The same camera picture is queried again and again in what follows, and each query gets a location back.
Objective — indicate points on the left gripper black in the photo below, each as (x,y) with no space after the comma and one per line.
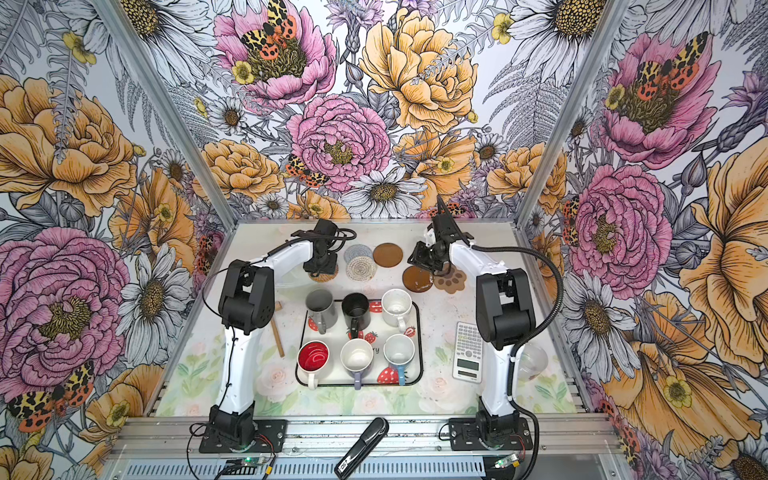
(328,269)

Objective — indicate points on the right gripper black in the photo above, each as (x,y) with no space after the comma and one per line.
(419,260)

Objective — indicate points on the woven rattan coaster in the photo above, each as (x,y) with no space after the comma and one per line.
(322,278)

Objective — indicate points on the grey woven coaster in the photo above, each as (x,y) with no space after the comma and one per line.
(357,250)

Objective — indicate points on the multicolour zigzag woven coaster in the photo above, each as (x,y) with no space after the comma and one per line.
(361,269)

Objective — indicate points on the cork paw print coaster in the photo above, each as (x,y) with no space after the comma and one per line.
(450,282)

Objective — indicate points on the scratched brown wooden coaster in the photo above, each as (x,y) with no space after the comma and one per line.
(417,280)

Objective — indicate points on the plain brown wooden coaster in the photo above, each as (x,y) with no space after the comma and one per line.
(388,255)

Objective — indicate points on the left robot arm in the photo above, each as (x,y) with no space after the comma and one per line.
(246,306)

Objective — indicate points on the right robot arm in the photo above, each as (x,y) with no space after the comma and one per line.
(504,317)

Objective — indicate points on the clear glass cup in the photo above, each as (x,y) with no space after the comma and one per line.
(533,361)

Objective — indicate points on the grey mug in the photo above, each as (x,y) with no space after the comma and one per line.
(321,308)

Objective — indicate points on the black mug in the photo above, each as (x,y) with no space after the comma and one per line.
(356,311)

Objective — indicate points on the small wooden mallet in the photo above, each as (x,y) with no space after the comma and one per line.
(275,330)

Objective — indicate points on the red inside white mug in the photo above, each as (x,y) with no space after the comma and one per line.
(314,361)

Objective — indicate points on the white strawberry tray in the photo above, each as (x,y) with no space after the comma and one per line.
(378,355)

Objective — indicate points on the white calculator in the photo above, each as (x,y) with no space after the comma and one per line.
(468,353)

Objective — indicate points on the black stapler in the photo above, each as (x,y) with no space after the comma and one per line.
(374,433)

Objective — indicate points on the white mug purple handle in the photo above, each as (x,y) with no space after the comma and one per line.
(356,357)

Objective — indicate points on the white mug blue handle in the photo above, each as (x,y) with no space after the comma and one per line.
(399,350)

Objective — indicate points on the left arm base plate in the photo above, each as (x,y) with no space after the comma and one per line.
(256,436)

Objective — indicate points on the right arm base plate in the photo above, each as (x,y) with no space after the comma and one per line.
(473,434)

